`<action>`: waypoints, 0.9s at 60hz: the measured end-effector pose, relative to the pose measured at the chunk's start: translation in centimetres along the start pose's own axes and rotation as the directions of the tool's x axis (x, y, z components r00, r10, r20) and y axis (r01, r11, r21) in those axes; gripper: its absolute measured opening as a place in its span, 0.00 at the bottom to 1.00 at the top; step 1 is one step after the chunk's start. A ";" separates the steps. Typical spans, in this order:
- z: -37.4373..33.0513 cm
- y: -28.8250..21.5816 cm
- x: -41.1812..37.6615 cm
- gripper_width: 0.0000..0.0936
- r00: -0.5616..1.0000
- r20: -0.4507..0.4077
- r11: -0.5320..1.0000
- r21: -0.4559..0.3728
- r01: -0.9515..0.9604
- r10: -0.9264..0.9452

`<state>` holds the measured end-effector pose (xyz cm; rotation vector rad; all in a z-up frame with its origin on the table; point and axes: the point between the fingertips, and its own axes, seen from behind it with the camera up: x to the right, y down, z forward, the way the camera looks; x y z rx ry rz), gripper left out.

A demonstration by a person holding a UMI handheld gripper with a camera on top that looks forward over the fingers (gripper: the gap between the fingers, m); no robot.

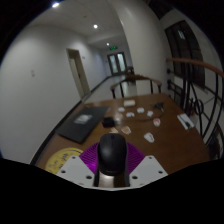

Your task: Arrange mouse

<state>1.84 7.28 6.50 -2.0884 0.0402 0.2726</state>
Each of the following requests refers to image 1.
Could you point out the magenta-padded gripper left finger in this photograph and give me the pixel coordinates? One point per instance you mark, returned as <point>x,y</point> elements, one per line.
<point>75,168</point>

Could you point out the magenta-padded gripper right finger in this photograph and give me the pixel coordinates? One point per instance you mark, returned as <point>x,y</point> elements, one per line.
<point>148,168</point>

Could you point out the black computer mouse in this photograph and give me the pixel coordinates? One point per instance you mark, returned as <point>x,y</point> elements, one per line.
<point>112,153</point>

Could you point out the round yellow printed mouse pad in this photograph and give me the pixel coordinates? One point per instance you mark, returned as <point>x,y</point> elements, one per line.
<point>61,160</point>

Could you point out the small orange and white card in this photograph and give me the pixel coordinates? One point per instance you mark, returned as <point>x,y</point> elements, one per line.
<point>126,130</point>

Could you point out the flat black laptop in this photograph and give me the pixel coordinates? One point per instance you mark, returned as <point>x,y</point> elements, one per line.
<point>83,123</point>

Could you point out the small red and white card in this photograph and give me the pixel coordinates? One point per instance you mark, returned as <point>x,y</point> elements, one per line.
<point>156,122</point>

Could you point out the small black box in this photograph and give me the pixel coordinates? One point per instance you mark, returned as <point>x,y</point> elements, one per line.
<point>108,122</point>

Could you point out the white paper booklet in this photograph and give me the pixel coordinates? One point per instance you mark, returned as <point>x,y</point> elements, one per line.
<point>184,120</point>

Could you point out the small white flat box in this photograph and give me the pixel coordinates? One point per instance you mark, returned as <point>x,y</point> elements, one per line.
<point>129,102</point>

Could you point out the wooden round-backed chair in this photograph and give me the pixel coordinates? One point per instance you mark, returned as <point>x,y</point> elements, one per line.
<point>136,79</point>

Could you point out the pale side door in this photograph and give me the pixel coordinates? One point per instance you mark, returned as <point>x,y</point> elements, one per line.
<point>80,75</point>

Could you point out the glass double door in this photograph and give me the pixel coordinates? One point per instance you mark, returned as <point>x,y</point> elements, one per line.
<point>117,63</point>

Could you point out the black railing with wooden handrail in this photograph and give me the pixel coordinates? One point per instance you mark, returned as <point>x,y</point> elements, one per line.
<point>196,63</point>

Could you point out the dark window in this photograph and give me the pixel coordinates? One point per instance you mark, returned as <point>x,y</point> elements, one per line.
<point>185,50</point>

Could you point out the green exit sign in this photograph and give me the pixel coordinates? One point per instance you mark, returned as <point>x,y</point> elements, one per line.
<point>113,47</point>

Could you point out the ceiling lights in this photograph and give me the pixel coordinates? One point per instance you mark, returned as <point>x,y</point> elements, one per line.
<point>95,26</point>

